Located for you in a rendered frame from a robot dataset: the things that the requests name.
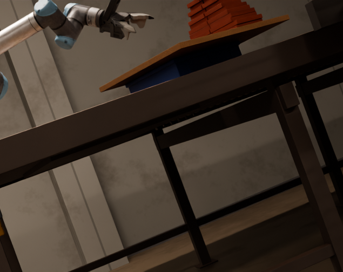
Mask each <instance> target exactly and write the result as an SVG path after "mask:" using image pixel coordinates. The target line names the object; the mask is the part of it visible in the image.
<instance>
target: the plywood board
mask: <svg viewBox="0 0 343 272"><path fill-rule="evenodd" d="M289 19H290V18H289V15H283V16H279V17H276V18H271V19H267V20H265V21H261V22H256V23H253V24H249V25H244V26H241V27H238V28H234V29H230V30H226V31H222V32H218V33H214V34H211V35H207V36H203V37H199V38H195V39H191V40H187V41H184V42H180V43H178V44H176V45H174V46H173V47H171V48H169V49H167V50H165V51H164V52H162V53H160V54H158V55H156V56H155V57H153V58H151V59H149V60H147V61H146V62H144V63H142V64H140V65H138V66H137V67H135V68H134V69H132V70H130V71H128V72H126V73H125V74H123V75H121V76H119V77H117V78H116V79H114V80H112V81H110V82H108V83H107V84H105V85H103V86H101V87H100V88H99V89H100V92H104V91H108V90H111V89H115V88H118V87H121V86H124V85H126V84H127V83H129V82H131V81H133V80H135V79H137V78H139V77H141V76H142V75H144V74H146V73H148V72H150V71H152V70H154V69H156V68H157V67H159V66H161V65H163V64H165V63H167V62H169V61H171V60H172V59H175V58H179V57H182V56H186V55H190V54H193V53H196V52H200V51H204V50H207V49H211V48H214V47H217V46H221V45H225V44H229V43H233V42H236V41H240V43H243V42H245V41H247V40H249V39H251V38H253V37H255V36H257V35H259V34H261V33H263V32H265V31H267V30H269V29H271V28H273V27H275V26H277V25H279V24H281V23H283V22H285V21H287V20H289Z"/></svg>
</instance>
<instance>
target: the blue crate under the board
mask: <svg viewBox="0 0 343 272"><path fill-rule="evenodd" d="M238 45H240V41H236V42H233V43H229V44H225V45H221V46H217V47H214V48H211V49H207V50H204V51H200V52H196V53H193V54H190V55H186V56H182V57H179V58H175V59H172V60H171V61H169V62H167V63H165V64H163V65H161V66H159V67H157V68H156V69H154V70H152V71H150V72H148V73H146V74H144V75H142V76H141V77H139V78H137V79H135V80H133V81H131V82H129V83H127V84H126V85H125V86H126V88H129V90H130V93H131V94H132V93H135V92H138V91H140V90H143V89H146V88H149V87H152V86H155V85H158V84H161V83H164V82H166V81H169V80H172V79H175V78H178V77H181V76H184V75H186V74H189V73H192V72H195V71H198V70H201V69H204V68H206V67H209V66H212V65H215V64H218V63H221V62H224V61H226V60H229V59H232V58H235V57H238V56H241V55H242V54H241V51H240V48H239V46H238Z"/></svg>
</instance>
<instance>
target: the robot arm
mask: <svg viewBox="0 0 343 272"><path fill-rule="evenodd" d="M120 1H121V0H110V2H109V4H108V6H107V8H106V10H102V9H99V8H94V7H90V6H85V5H81V4H76V3H69V4H68V5H66V7H65V9H64V13H62V12H61V11H60V9H59V8H58V7H57V5H56V4H55V3H54V2H53V1H52V0H39V1H38V2H37V3H36V4H35V7H34V12H32V13H30V14H29V15H27V16H25V17H24V18H22V19H20V20H19V21H17V22H15V23H13V24H12V25H10V26H8V27H7V28H5V29H4V30H2V31H0V55H1V54H3V53H4V52H6V51H7V50H9V49H11V48H12V47H14V46H16V45H18V44H19V43H21V42H23V41H24V40H26V39H28V38H30V37H31V36H33V35H35V34H36V33H38V32H40V31H41V30H43V29H45V28H46V27H48V26H49V27H50V28H51V30H52V31H53V32H54V33H55V34H56V35H57V36H56V38H55V42H56V44H57V45H58V46H59V47H61V48H63V49H67V50H69V49H71V48H72V47H73V45H74V44H75V42H76V41H77V38H78V36H79V35H80V33H81V31H82V29H83V27H84V25H87V26H93V27H96V28H99V32H101V33H103V32H109V33H110V37H113V38H118V39H122V38H124V37H125V39H126V40H128V38H129V34H130V33H131V32H132V33H136V31H135V29H134V27H131V25H129V19H130V22H131V23H132V24H137V25H138V27H139V28H143V27H144V26H145V22H146V19H154V17H152V16H150V15H147V14H143V13H137V12H119V13H116V10H117V8H118V6H119V3H120ZM7 90H8V80H7V79H6V78H5V77H4V75H3V74H2V72H0V100H1V99H2V98H3V97H4V96H5V94H6V92H7Z"/></svg>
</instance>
